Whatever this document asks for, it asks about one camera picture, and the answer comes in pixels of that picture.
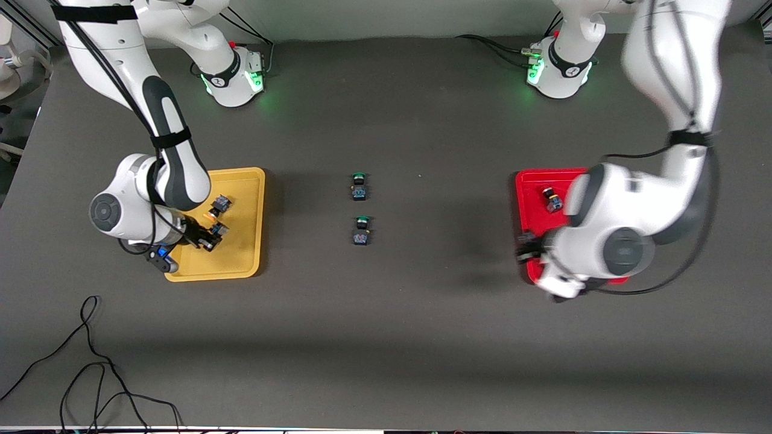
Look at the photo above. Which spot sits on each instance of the yellow mushroom push button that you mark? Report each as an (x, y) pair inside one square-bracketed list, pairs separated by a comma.
[(218, 230), (222, 204)]

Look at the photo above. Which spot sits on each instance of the red plastic tray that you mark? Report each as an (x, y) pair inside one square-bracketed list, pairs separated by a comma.
[(534, 199)]

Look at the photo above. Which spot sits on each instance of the green mushroom push button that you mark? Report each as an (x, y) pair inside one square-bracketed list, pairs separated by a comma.
[(361, 232), (359, 187)]

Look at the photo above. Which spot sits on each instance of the yellow plastic tray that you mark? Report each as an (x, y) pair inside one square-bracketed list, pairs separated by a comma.
[(244, 253)]

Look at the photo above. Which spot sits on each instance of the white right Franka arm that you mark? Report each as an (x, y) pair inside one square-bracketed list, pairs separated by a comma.
[(175, 163)]

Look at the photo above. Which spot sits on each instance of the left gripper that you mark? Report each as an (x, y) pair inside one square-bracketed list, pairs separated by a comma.
[(527, 246)]

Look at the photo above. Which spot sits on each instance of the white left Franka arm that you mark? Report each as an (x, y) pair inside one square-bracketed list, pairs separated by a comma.
[(609, 205)]

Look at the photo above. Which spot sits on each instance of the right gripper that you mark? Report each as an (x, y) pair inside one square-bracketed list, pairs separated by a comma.
[(194, 231)]

